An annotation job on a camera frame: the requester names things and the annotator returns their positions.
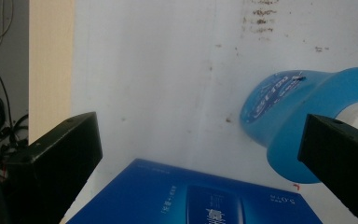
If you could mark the blue and white bottle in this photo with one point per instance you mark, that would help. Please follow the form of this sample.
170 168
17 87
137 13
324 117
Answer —
292 124

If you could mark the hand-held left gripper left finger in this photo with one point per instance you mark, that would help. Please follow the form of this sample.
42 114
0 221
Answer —
56 161

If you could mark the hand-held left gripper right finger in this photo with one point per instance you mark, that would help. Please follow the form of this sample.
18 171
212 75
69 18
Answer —
341 155

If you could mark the blue box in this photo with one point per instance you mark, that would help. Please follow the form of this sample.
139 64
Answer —
183 196

